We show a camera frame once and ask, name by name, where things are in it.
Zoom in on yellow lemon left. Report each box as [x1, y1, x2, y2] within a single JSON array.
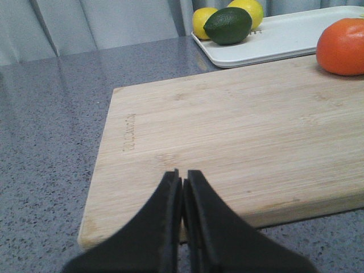
[[192, 7, 218, 40]]

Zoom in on yellow lemon right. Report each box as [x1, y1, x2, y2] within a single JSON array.
[[227, 0, 264, 30]]

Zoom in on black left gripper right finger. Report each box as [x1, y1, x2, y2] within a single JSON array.
[[183, 170, 317, 272]]

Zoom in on orange mandarin fruit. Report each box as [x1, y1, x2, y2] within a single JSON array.
[[316, 18, 363, 76]]

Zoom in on green lime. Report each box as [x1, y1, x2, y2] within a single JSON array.
[[203, 7, 253, 46]]

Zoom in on yellow lemon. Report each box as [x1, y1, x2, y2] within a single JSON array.
[[192, 7, 218, 40], [227, 0, 264, 30]]

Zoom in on grey curtain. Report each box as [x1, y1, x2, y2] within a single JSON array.
[[0, 0, 364, 67]]

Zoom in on wooden cutting board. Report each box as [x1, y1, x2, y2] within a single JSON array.
[[78, 56, 363, 249]]

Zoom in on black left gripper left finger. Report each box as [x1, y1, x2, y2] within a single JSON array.
[[63, 170, 182, 272]]

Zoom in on white rectangular tray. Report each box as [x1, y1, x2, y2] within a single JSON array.
[[192, 6, 363, 68]]

